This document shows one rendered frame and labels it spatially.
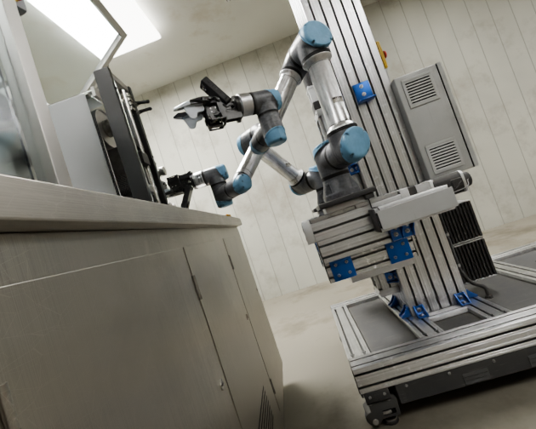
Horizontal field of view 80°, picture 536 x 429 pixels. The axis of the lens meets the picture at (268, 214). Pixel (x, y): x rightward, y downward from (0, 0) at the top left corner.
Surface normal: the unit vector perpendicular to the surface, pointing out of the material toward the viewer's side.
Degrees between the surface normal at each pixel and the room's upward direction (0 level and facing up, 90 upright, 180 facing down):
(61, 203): 90
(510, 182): 90
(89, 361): 90
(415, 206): 90
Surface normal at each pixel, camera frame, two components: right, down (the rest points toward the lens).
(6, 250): 0.95, -0.33
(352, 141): 0.36, -0.03
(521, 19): -0.10, -0.01
